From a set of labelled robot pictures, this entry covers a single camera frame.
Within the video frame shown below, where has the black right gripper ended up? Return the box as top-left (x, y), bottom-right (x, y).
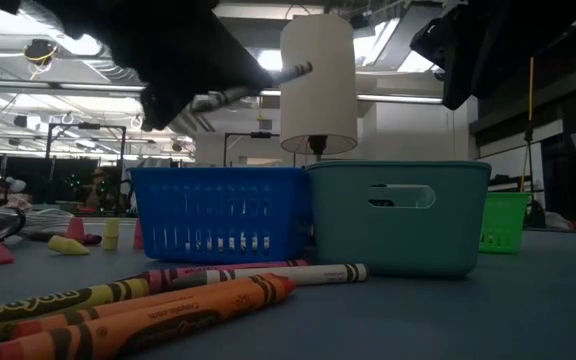
top-left (409, 0), bottom-right (576, 112)

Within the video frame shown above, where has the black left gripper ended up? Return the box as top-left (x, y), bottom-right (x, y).
top-left (0, 0), bottom-right (275, 133)

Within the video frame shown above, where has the white shade wooden base lamp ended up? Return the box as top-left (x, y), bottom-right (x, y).
top-left (279, 13), bottom-right (359, 164)

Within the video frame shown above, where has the blue slotted plastic basket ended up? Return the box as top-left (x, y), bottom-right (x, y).
top-left (128, 166), bottom-right (314, 265)

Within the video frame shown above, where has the pink crayon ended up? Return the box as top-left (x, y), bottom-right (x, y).
top-left (132, 258), bottom-right (312, 294)

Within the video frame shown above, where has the teal plastic bin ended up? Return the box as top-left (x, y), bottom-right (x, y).
top-left (305, 159), bottom-right (493, 279)

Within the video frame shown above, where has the white lamp cord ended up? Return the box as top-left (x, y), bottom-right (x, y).
top-left (0, 205), bottom-right (77, 242)

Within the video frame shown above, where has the white crayon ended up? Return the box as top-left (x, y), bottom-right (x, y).
top-left (205, 263), bottom-right (369, 287)

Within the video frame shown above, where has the orange crayon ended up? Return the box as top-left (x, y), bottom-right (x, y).
top-left (10, 287), bottom-right (269, 341)
top-left (0, 273), bottom-right (297, 360)

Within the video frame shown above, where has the yellow crayon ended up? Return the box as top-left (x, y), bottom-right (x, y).
top-left (0, 278), bottom-right (150, 351)

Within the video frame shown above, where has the yellow cap eraser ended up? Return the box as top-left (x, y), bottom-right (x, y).
top-left (102, 217), bottom-right (121, 251)
top-left (47, 234), bottom-right (91, 257)

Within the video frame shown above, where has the green slotted plastic basket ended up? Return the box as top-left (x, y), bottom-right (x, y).
top-left (478, 191), bottom-right (533, 255)

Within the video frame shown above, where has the yellow extension cord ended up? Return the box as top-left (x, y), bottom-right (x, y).
top-left (520, 55), bottom-right (535, 194)

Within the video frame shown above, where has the black gantry frame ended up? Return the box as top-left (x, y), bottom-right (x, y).
top-left (45, 122), bottom-right (128, 211)

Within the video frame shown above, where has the yellow cable reel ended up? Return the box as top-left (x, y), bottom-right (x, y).
top-left (22, 39), bottom-right (59, 66)

